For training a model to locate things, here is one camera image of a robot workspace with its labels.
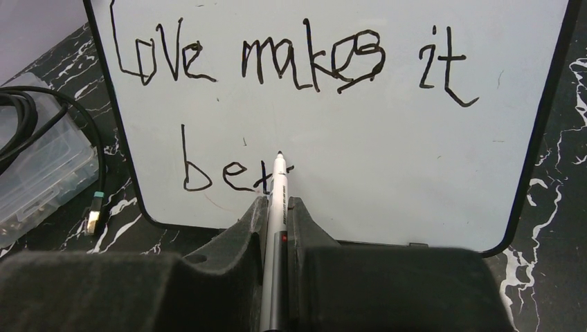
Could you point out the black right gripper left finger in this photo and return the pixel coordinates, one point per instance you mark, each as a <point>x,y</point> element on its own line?
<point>215,288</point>

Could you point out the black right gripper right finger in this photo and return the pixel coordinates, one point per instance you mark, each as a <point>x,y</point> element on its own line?
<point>336,287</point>

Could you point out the small whiteboard black frame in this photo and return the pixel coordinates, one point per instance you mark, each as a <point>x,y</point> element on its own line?
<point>400,121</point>

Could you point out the white whiteboard marker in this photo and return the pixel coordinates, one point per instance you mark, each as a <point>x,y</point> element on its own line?
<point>274,284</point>

